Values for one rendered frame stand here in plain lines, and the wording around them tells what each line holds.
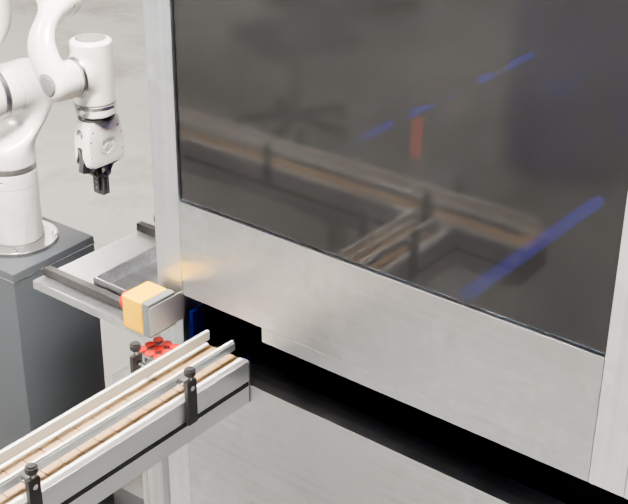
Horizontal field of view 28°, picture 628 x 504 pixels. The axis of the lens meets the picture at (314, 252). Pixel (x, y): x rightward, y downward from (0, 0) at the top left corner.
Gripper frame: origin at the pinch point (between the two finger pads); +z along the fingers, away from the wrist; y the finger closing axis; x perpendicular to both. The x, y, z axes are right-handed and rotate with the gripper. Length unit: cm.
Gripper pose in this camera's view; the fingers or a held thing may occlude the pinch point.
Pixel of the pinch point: (101, 183)
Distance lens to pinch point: 266.0
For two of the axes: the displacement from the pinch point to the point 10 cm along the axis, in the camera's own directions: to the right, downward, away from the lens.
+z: -0.1, 8.9, 4.6
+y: 6.2, -3.5, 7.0
